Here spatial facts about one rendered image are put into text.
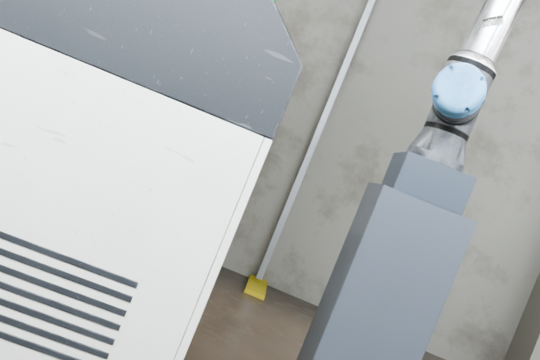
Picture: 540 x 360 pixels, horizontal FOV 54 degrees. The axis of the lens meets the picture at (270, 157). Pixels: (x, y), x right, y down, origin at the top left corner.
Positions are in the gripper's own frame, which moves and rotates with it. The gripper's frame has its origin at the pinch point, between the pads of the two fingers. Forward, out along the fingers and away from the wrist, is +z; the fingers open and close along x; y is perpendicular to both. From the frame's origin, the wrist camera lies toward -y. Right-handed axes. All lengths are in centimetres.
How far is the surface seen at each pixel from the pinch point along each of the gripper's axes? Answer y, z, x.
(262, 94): 0, 37, -36
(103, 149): -24, 58, -36
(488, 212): 168, 27, 177
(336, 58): 43, -28, 194
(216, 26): -13.2, 27.9, -36.0
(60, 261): -24, 82, -36
